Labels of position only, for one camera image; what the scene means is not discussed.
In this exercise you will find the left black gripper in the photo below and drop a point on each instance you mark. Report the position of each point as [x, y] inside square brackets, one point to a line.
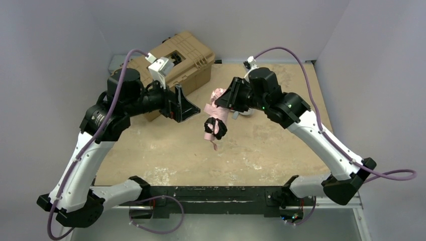
[171, 103]

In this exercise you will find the pink umbrella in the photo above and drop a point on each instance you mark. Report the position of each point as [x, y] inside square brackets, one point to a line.
[215, 126]

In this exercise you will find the aluminium frame rail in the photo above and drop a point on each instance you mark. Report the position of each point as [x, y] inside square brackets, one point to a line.
[325, 220]

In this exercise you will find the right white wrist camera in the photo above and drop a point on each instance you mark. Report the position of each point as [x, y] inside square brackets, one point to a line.
[250, 64]

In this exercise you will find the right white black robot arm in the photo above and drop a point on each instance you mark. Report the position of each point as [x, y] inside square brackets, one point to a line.
[348, 171]

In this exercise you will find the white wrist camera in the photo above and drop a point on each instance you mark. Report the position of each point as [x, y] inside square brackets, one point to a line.
[159, 68]
[250, 64]

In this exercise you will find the pink grey umbrella case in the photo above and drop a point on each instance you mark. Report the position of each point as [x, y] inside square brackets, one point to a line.
[247, 113]

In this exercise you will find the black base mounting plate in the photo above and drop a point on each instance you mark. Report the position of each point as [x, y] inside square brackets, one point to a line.
[267, 201]

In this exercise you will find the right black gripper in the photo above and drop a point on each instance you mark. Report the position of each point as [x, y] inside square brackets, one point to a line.
[237, 94]

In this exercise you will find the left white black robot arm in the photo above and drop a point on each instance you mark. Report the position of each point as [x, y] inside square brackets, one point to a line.
[74, 202]

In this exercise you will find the tan plastic toolbox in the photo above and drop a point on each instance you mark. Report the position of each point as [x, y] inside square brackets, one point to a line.
[189, 56]

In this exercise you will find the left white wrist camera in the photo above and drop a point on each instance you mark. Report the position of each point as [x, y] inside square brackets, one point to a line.
[159, 68]

